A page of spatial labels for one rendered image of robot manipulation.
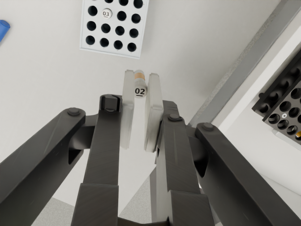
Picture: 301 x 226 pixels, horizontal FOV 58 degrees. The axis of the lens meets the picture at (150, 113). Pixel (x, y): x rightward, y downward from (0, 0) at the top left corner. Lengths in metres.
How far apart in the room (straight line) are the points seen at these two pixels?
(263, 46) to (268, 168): 0.20
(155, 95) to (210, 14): 0.27
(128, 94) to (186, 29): 0.27
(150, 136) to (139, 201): 1.44
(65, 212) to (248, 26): 1.47
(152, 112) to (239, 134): 0.27
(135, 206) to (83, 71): 1.26
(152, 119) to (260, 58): 0.21
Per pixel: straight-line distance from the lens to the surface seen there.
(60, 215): 1.73
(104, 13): 0.37
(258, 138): 0.43
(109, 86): 0.44
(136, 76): 0.24
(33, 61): 0.46
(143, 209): 1.64
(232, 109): 0.32
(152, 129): 0.16
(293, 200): 0.48
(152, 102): 0.16
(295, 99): 0.34
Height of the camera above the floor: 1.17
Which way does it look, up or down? 65 degrees down
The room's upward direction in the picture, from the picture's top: 175 degrees clockwise
